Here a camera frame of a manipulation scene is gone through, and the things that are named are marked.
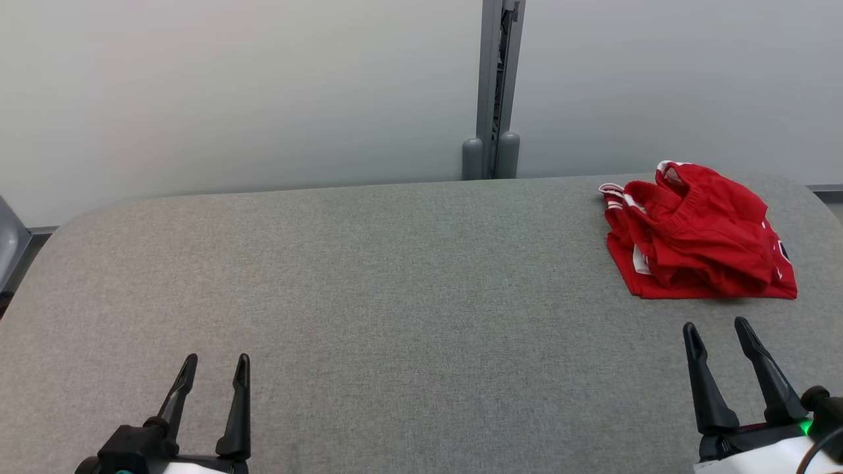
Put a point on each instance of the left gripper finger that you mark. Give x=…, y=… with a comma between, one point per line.
x=178, y=401
x=238, y=421

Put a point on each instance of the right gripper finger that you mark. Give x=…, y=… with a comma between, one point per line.
x=774, y=395
x=711, y=401

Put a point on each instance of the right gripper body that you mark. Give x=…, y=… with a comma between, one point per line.
x=724, y=442

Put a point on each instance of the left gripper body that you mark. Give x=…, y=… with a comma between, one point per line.
x=238, y=466

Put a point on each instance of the red and white jacket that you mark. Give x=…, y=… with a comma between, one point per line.
x=705, y=243

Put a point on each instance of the grey curved panel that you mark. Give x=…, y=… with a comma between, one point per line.
x=10, y=243

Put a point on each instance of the grey cylindrical post foot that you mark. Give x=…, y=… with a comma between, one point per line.
x=508, y=158
x=472, y=161

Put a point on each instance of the grey metal partition post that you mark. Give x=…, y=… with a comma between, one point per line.
x=487, y=66

